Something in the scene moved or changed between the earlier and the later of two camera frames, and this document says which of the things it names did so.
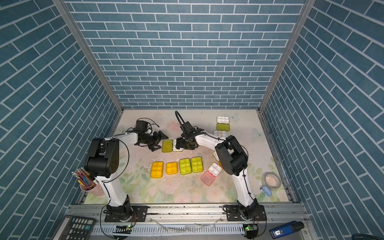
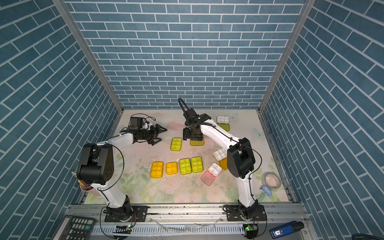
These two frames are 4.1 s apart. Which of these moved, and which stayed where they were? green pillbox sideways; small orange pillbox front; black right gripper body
Moved: green pillbox sideways; black right gripper body
Stayed: small orange pillbox front
